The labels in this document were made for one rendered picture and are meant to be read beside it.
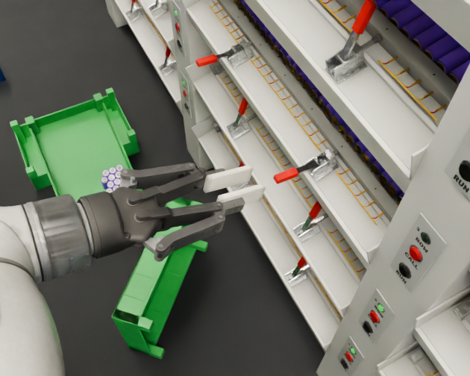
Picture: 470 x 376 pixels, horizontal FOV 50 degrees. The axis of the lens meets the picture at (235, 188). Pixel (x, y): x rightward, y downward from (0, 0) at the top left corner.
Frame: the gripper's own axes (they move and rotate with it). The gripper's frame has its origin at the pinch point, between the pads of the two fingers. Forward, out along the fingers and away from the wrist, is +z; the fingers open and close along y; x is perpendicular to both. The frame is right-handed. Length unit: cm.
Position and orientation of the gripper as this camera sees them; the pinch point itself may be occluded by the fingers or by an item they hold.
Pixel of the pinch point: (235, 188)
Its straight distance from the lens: 68.2
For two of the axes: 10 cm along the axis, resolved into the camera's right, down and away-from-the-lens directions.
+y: 4.5, 7.4, -5.0
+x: 2.0, -6.3, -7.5
